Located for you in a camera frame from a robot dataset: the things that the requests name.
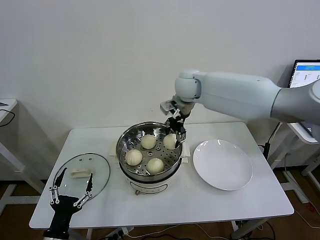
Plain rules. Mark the stainless steel steamer basket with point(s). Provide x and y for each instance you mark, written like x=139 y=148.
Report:
x=130 y=140

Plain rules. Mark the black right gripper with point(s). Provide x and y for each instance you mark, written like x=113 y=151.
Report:
x=177 y=123

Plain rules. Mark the white power strip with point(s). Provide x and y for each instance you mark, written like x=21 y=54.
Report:
x=117 y=232

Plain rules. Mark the open gray laptop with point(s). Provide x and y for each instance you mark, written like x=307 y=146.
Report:
x=303 y=75

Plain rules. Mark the small red floor object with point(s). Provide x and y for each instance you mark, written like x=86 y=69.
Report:
x=311 y=208

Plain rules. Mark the white electric cooker base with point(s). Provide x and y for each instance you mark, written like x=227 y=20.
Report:
x=150 y=186

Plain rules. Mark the white laptop side table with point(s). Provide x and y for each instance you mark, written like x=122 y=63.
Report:
x=300 y=135

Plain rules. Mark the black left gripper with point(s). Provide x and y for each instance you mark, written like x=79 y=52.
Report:
x=63 y=206

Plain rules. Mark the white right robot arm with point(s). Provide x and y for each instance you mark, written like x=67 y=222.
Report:
x=237 y=92

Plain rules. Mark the white steamed baozi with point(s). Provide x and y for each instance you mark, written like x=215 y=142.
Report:
x=133 y=157
x=155 y=165
x=170 y=141
x=148 y=141

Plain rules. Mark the white round plate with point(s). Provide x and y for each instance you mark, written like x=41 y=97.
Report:
x=212 y=180

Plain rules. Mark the white table leg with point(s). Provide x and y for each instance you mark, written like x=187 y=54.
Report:
x=240 y=232
x=90 y=234

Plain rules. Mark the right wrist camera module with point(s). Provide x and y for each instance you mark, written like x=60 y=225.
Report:
x=167 y=106

